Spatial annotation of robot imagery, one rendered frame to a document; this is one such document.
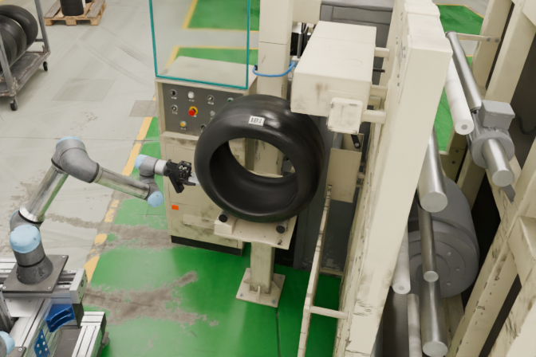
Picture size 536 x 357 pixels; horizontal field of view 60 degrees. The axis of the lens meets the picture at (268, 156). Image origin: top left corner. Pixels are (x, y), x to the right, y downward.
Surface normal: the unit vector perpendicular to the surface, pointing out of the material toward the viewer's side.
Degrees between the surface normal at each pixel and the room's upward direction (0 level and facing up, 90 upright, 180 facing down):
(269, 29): 90
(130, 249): 0
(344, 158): 90
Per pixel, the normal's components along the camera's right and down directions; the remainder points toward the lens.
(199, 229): -0.22, 0.51
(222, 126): -0.50, -0.25
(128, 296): 0.05, -0.85
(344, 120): -0.20, 0.22
